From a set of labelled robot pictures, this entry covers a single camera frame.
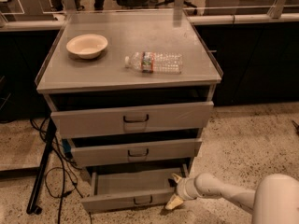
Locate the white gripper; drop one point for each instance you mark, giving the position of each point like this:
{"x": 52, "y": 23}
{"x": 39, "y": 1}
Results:
{"x": 186, "y": 188}

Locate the grey bottom drawer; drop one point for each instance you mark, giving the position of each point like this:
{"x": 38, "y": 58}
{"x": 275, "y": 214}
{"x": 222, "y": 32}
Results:
{"x": 133, "y": 185}

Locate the grey drawer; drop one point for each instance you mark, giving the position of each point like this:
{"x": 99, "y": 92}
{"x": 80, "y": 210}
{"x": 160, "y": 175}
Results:
{"x": 134, "y": 119}
{"x": 133, "y": 185}
{"x": 137, "y": 152}

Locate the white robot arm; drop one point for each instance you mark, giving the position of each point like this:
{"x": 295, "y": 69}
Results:
{"x": 275, "y": 201}

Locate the grey middle drawer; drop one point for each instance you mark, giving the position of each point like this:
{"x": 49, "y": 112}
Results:
{"x": 137, "y": 152}

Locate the grey drawer cabinet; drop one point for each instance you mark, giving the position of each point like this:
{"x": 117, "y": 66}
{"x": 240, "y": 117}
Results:
{"x": 70, "y": 83}

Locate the grey top drawer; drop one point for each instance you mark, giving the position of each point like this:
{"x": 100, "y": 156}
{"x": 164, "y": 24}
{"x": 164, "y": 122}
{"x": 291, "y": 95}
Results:
{"x": 134, "y": 119}

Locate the clear plastic water bottle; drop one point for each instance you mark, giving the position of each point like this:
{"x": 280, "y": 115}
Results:
{"x": 155, "y": 62}

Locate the black stand pole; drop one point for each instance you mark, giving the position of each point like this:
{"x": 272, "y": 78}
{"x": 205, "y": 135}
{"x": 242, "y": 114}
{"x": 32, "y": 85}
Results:
{"x": 32, "y": 207}

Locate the white paper bowl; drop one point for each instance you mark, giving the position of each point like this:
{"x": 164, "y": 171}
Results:
{"x": 87, "y": 46}

